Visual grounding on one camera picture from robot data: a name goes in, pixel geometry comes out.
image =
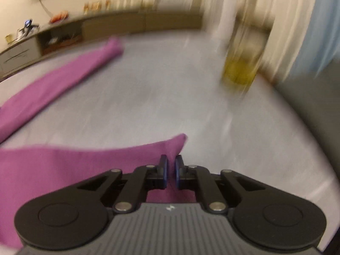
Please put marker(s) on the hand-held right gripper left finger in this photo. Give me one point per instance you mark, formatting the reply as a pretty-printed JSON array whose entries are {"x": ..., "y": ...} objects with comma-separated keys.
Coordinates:
[{"x": 164, "y": 171}]

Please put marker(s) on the wooden sideboard cabinet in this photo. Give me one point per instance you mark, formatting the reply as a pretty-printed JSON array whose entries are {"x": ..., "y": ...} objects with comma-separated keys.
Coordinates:
[{"x": 111, "y": 26}]

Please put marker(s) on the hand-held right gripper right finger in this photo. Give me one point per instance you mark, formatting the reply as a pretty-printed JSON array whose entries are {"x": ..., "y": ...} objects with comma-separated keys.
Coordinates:
[{"x": 177, "y": 171}]

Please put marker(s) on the gold ornaments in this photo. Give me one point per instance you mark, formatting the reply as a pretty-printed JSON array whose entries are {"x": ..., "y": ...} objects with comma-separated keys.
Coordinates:
[{"x": 97, "y": 6}]

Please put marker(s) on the yellow stool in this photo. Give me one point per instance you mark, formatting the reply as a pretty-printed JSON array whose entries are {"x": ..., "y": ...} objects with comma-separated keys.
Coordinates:
[{"x": 241, "y": 66}]

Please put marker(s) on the cream curtain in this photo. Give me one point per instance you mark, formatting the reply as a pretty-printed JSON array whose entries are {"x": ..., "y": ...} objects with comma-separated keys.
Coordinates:
[{"x": 281, "y": 18}]

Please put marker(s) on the purple garment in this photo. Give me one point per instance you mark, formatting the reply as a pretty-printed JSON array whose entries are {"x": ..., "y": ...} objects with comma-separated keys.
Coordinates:
[{"x": 61, "y": 170}]

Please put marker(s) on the small silver gadget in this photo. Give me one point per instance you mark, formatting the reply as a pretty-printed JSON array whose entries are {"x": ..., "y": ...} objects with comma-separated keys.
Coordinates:
[{"x": 28, "y": 26}]

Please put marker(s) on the red fruit tray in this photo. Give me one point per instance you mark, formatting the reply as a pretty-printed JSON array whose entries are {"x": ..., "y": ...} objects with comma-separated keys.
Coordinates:
[{"x": 59, "y": 17}]

